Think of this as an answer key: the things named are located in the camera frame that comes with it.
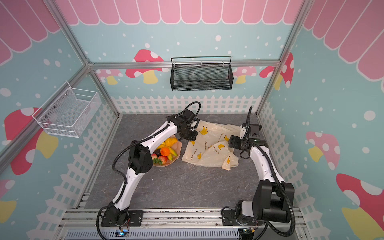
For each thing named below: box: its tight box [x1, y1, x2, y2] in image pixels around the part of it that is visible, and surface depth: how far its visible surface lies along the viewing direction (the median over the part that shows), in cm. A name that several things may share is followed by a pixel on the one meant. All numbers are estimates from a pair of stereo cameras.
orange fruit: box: [160, 146, 170, 157], surface depth 91 cm
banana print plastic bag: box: [181, 120, 241, 171], surface depth 91 cm
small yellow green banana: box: [167, 147, 178, 161], surface depth 94 cm
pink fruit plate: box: [152, 134, 182, 167], surface depth 96 cm
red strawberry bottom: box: [158, 155, 169, 165], surface depth 91 cm
